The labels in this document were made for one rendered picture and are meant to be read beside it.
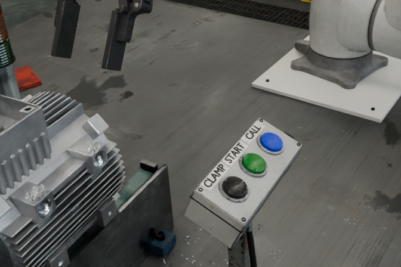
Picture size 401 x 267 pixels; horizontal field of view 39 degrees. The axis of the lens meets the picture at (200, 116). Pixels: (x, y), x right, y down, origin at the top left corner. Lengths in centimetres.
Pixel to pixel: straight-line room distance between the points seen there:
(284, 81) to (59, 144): 77
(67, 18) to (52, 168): 19
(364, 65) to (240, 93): 31
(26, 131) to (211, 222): 24
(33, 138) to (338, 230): 54
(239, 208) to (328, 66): 80
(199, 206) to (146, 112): 68
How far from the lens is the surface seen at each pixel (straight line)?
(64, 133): 75
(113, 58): 68
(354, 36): 132
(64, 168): 72
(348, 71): 139
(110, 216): 79
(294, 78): 140
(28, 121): 68
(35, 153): 71
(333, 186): 108
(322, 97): 132
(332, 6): 132
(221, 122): 125
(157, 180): 90
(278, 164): 70
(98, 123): 75
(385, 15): 128
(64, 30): 73
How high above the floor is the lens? 148
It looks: 33 degrees down
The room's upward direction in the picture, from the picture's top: 3 degrees counter-clockwise
